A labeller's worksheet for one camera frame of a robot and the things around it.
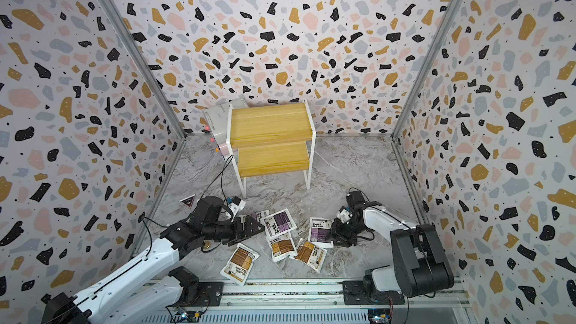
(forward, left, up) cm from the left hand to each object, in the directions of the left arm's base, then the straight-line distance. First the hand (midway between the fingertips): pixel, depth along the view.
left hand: (259, 232), depth 74 cm
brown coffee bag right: (-4, -17, -10) cm, 20 cm away
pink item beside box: (+37, +19, 0) cm, 42 cm away
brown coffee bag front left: (-7, +8, -11) cm, 15 cm away
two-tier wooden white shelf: (+25, -4, +19) cm, 31 cm away
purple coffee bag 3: (+5, -21, -12) cm, 25 cm away
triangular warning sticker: (+20, +35, -14) cm, 42 cm away
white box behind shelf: (+47, +22, +9) cm, 53 cm away
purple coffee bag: (+12, +2, -13) cm, 18 cm away
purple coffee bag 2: (+8, -5, -12) cm, 16 cm away
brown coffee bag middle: (-1, -7, -10) cm, 13 cm away
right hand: (+1, -25, -12) cm, 28 cm away
